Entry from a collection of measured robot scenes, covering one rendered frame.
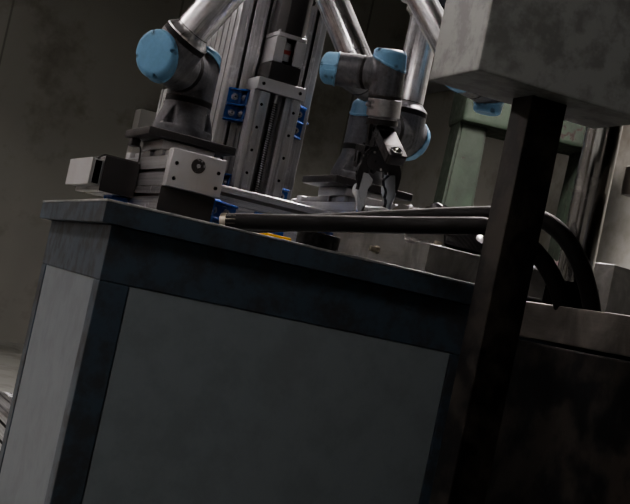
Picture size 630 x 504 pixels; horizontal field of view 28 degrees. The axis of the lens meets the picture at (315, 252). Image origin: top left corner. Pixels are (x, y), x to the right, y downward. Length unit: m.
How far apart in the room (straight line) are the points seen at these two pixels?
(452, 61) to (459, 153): 4.23
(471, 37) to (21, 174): 7.55
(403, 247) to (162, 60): 0.84
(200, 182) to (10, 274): 6.34
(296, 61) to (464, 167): 2.87
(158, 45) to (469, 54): 1.30
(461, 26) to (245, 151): 1.46
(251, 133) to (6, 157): 6.05
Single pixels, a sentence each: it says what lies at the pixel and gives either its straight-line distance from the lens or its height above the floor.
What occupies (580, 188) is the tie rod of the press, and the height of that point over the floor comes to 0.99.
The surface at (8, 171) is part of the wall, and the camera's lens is 9.20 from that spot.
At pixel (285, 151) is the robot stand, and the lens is 3.27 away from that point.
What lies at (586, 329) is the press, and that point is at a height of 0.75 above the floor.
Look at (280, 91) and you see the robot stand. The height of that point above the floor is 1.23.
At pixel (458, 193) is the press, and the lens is 6.07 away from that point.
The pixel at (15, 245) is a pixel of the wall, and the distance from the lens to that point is 9.22.
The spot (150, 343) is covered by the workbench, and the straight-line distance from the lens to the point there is 2.05.
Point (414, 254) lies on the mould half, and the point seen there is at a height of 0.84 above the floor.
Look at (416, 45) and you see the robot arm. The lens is 3.43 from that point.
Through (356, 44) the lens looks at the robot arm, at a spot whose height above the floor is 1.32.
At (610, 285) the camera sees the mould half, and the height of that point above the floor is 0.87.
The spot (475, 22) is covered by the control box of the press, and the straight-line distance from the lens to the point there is 1.82.
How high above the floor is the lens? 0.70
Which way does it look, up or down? 2 degrees up
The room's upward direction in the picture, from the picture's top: 12 degrees clockwise
